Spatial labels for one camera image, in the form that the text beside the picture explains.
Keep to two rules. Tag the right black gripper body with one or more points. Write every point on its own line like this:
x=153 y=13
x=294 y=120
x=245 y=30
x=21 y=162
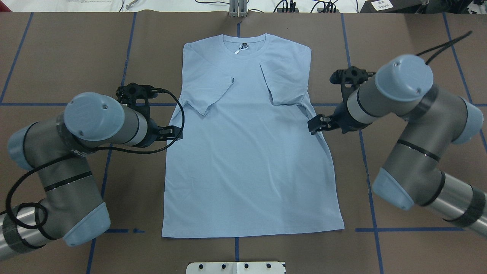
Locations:
x=339 y=115

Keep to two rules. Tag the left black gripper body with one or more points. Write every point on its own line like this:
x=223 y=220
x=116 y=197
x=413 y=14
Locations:
x=151 y=131

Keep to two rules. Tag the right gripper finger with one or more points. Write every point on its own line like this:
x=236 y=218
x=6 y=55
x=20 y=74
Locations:
x=321 y=123

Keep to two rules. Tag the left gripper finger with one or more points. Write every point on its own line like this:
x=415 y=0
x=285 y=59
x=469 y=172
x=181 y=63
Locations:
x=169 y=133

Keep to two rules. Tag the light blue t-shirt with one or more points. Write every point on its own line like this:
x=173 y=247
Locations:
x=247 y=164

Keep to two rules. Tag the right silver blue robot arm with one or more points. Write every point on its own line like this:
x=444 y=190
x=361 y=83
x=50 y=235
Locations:
x=436 y=118

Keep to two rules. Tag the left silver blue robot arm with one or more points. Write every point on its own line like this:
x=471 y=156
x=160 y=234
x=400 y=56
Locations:
x=58 y=196

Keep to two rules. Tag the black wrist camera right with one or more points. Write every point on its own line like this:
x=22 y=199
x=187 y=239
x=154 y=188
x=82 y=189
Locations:
x=350 y=80

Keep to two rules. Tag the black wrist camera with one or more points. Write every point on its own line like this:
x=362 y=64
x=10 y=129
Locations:
x=350 y=80
x=136 y=96

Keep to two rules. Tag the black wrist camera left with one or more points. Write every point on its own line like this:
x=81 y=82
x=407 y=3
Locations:
x=136 y=96

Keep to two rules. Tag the aluminium frame post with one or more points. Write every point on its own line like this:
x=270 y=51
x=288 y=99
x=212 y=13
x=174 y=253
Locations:
x=238 y=8

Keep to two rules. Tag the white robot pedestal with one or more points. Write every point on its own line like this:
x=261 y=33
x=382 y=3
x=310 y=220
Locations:
x=249 y=267

